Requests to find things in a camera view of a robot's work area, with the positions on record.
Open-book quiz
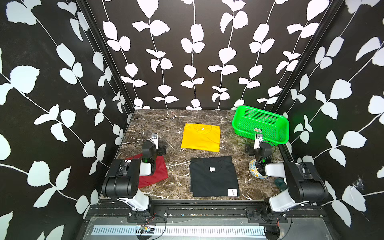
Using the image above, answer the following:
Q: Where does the red t-shirt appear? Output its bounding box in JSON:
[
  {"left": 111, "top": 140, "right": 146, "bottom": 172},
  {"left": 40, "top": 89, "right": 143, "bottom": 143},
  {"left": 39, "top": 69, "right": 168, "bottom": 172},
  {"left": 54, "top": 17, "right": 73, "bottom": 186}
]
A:
[{"left": 137, "top": 156, "right": 169, "bottom": 189}]

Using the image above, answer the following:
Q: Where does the green plastic basket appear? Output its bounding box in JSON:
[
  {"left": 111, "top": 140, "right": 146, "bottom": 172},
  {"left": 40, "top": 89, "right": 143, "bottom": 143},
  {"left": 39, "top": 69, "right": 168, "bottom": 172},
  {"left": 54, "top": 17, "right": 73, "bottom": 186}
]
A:
[{"left": 232, "top": 106, "right": 290, "bottom": 145}]

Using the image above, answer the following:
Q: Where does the black t-shirt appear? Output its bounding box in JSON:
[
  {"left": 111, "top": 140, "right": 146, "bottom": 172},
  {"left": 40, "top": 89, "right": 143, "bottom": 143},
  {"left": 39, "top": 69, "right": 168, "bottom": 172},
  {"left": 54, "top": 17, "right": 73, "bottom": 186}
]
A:
[{"left": 190, "top": 156, "right": 240, "bottom": 198}]

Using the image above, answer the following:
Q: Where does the yellow t-shirt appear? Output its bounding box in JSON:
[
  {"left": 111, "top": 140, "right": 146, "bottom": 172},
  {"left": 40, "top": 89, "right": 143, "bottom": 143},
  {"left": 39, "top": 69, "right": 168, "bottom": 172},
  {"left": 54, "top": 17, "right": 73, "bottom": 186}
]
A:
[{"left": 181, "top": 123, "right": 221, "bottom": 153}]

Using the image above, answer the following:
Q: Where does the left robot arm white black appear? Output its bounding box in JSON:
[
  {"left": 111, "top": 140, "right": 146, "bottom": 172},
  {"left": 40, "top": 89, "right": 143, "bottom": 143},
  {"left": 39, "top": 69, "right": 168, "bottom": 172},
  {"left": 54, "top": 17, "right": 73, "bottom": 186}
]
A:
[{"left": 102, "top": 141, "right": 168, "bottom": 214}]

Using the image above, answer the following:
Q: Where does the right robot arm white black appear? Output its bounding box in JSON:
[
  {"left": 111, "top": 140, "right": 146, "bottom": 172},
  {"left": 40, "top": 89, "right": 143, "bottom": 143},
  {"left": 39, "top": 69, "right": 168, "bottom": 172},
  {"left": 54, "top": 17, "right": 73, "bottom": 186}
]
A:
[{"left": 245, "top": 141, "right": 329, "bottom": 213}]

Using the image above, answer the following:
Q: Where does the patterned ceramic plate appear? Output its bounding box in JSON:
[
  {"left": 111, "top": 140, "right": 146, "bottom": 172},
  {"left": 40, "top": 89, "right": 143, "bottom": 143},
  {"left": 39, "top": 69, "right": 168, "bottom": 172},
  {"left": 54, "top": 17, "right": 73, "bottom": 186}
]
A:
[{"left": 249, "top": 159, "right": 267, "bottom": 180}]

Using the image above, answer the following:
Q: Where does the small circuit board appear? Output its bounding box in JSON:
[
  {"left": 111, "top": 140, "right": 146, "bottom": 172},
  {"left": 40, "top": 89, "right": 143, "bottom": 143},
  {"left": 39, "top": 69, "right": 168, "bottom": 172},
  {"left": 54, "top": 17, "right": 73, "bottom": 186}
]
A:
[{"left": 138, "top": 226, "right": 155, "bottom": 235}]

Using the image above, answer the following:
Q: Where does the white perforated strip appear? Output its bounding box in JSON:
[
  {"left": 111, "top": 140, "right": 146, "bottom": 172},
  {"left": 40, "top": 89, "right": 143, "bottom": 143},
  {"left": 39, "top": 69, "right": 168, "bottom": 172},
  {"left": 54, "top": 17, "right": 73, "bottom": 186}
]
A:
[{"left": 91, "top": 225, "right": 266, "bottom": 238}]

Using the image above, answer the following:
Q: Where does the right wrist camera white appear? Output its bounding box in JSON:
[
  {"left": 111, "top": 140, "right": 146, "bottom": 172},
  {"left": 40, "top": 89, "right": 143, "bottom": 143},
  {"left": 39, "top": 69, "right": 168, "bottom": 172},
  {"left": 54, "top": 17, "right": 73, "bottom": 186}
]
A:
[{"left": 254, "top": 134, "right": 264, "bottom": 150}]

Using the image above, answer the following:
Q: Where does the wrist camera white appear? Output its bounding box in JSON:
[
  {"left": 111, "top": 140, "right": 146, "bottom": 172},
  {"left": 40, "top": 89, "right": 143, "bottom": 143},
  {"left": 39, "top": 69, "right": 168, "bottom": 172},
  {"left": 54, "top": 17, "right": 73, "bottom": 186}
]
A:
[
  {"left": 254, "top": 134, "right": 264, "bottom": 150},
  {"left": 151, "top": 133, "right": 159, "bottom": 149}
]

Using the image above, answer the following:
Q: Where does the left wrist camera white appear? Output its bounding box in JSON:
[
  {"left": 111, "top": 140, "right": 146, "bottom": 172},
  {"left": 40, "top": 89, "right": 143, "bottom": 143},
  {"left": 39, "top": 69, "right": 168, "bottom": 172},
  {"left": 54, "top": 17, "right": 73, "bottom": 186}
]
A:
[{"left": 151, "top": 133, "right": 159, "bottom": 149}]

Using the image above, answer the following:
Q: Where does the black aluminium front rail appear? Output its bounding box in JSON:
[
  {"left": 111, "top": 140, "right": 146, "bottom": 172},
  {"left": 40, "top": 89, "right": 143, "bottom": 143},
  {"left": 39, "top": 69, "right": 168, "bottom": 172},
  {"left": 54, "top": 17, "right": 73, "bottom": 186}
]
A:
[{"left": 85, "top": 199, "right": 327, "bottom": 226}]

